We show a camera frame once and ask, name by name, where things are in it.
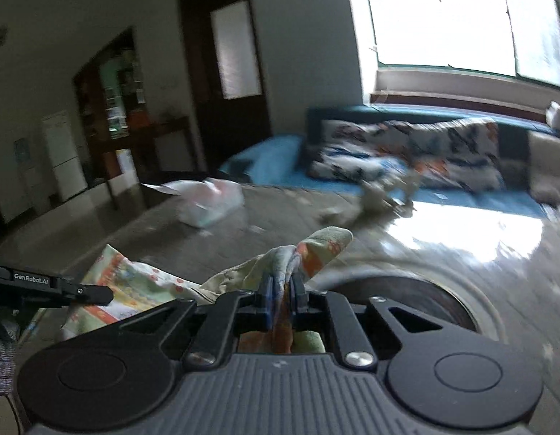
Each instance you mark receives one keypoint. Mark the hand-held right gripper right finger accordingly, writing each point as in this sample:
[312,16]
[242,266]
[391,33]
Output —
[297,301]

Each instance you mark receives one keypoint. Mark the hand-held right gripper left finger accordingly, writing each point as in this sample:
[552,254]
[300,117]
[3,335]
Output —
[264,301]

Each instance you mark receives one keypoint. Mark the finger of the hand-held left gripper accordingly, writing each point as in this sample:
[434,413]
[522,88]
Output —
[87,293]

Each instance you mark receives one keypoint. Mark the colourful printed children's shirt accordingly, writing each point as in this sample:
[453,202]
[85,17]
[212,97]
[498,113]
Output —
[139,281]

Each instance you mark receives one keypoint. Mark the person's left forearm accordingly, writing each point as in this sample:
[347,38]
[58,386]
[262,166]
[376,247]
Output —
[0,358]

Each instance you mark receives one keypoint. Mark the white tissue pack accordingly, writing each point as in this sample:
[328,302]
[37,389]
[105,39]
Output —
[207,208]

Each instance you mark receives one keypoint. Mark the round glass turntable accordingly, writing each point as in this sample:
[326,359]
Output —
[420,299]

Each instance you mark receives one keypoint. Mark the beige plush rabbit toy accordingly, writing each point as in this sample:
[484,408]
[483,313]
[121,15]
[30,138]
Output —
[375,197]

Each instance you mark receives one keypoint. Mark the white refrigerator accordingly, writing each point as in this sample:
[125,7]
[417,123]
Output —
[65,158]

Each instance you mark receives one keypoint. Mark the teal sofa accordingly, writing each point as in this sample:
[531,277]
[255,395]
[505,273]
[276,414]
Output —
[271,154]

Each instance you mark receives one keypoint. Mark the butterfly print cushion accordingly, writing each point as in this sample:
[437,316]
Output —
[461,154]
[348,149]

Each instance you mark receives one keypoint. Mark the dark wooden console table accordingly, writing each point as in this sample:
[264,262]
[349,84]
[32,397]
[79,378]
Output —
[167,129]

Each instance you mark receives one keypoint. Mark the dark wooden display cabinet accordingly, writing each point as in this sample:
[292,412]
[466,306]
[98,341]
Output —
[92,99]

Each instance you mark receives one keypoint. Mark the dark wooden door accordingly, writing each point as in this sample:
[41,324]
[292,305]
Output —
[198,99]

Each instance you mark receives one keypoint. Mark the plain grey cushion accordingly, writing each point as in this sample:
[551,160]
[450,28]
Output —
[551,167]

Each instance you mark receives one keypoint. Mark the green framed window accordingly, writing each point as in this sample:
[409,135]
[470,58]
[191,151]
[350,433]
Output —
[443,18]

